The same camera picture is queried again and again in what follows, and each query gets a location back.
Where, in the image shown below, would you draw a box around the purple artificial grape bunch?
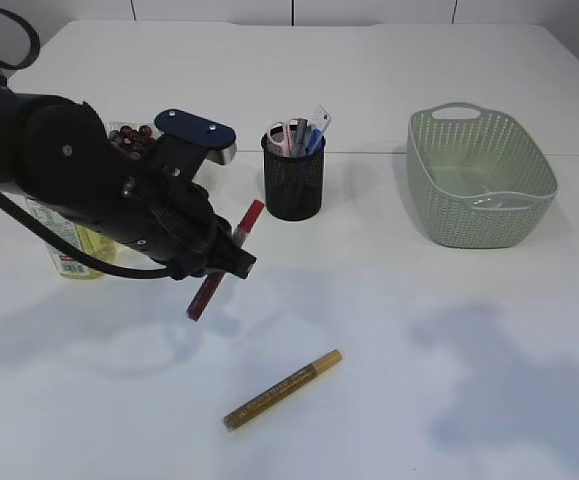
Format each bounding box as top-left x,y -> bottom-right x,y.
107,124 -> 157,160

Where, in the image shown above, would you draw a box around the green woven plastic basket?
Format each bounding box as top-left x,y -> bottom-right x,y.
406,102 -> 558,249

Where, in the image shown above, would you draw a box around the blue scissors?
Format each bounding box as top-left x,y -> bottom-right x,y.
305,128 -> 323,156

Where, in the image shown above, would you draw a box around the pink scissors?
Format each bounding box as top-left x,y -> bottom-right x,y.
267,118 -> 298,158

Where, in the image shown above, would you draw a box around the yellow tea drink bottle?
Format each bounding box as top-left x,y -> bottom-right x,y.
23,194 -> 120,280

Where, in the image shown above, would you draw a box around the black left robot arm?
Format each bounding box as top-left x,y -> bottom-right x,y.
0,86 -> 255,280

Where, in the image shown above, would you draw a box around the clear plastic ruler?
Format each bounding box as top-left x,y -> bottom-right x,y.
308,105 -> 332,135

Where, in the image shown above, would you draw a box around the red glitter pen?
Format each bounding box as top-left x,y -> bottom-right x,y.
186,200 -> 264,321

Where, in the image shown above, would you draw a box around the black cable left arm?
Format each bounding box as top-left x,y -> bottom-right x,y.
0,4 -> 170,281

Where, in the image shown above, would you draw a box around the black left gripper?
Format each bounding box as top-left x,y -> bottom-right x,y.
118,164 -> 231,280

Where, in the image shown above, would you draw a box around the silver glitter pen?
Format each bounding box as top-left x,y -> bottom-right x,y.
291,118 -> 308,158

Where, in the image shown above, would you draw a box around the green wavy plastic plate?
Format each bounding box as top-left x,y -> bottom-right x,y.
105,121 -> 161,148

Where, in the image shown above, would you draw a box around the gold glitter pen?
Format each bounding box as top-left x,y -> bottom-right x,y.
222,349 -> 343,432

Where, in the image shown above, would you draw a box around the black mesh pen holder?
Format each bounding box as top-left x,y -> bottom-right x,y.
261,133 -> 326,222

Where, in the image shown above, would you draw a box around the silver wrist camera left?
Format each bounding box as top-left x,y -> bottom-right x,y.
146,109 -> 237,180

